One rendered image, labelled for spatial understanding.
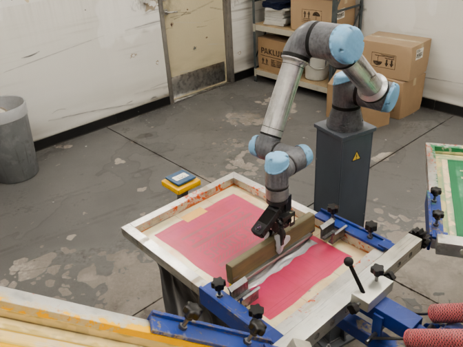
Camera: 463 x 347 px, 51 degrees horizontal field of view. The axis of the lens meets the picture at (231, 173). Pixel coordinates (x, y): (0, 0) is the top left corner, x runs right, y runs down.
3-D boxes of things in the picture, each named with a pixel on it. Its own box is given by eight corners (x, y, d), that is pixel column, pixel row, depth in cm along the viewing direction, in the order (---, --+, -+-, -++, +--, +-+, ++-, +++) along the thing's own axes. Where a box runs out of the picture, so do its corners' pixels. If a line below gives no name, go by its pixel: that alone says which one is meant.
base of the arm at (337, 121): (346, 115, 213) (348, 93, 208) (371, 127, 202) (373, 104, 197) (319, 123, 207) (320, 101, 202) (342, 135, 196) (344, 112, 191)
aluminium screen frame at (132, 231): (122, 235, 186) (120, 227, 184) (234, 178, 219) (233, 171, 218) (272, 354, 134) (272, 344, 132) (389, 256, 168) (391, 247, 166)
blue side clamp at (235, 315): (200, 303, 154) (198, 286, 151) (212, 295, 157) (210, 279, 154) (269, 358, 135) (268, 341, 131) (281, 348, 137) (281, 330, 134)
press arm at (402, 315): (355, 309, 142) (356, 296, 139) (366, 299, 145) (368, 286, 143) (409, 342, 131) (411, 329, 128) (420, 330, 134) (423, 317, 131)
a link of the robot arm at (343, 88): (342, 96, 207) (343, 64, 200) (370, 102, 199) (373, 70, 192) (325, 104, 200) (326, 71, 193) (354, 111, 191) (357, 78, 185)
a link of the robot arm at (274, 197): (278, 195, 151) (258, 185, 156) (278, 207, 153) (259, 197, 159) (293, 185, 155) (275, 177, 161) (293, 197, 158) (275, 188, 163)
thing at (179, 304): (166, 321, 204) (153, 239, 183) (173, 317, 206) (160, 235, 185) (242, 390, 173) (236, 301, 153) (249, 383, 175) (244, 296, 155)
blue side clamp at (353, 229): (313, 228, 186) (313, 213, 183) (321, 222, 189) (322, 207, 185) (382, 264, 166) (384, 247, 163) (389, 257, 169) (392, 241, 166)
